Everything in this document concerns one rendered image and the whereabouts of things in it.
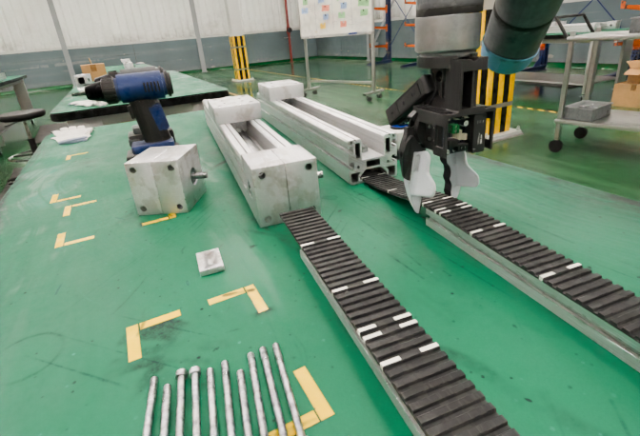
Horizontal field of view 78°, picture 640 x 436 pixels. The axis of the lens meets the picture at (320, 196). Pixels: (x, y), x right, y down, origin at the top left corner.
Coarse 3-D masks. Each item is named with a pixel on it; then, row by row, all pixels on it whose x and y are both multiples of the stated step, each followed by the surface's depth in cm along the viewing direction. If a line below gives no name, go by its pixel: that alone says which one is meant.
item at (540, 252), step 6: (540, 246) 43; (546, 246) 43; (522, 252) 42; (528, 252) 42; (534, 252) 42; (540, 252) 42; (546, 252) 42; (552, 252) 42; (510, 258) 41; (516, 258) 41; (522, 258) 41; (528, 258) 41; (534, 258) 41; (540, 258) 41; (516, 264) 41; (522, 264) 40
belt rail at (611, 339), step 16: (432, 224) 55; (448, 224) 52; (464, 240) 50; (480, 256) 47; (496, 256) 44; (496, 272) 45; (512, 272) 43; (528, 288) 41; (544, 288) 38; (544, 304) 39; (560, 304) 38; (576, 304) 35; (576, 320) 36; (592, 320) 34; (592, 336) 34; (608, 336) 34; (624, 336) 32; (624, 352) 32
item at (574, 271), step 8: (576, 264) 39; (552, 272) 38; (560, 272) 38; (568, 272) 39; (576, 272) 38; (584, 272) 38; (544, 280) 38; (552, 280) 37; (560, 280) 37; (568, 280) 37
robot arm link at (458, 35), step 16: (432, 16) 44; (448, 16) 43; (464, 16) 43; (480, 16) 44; (416, 32) 47; (432, 32) 44; (448, 32) 44; (464, 32) 44; (480, 32) 45; (416, 48) 47; (432, 48) 45; (448, 48) 44; (464, 48) 44
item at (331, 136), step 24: (288, 120) 107; (312, 120) 89; (336, 120) 93; (360, 120) 85; (312, 144) 90; (336, 144) 78; (360, 144) 71; (384, 144) 73; (336, 168) 78; (360, 168) 73; (384, 168) 75
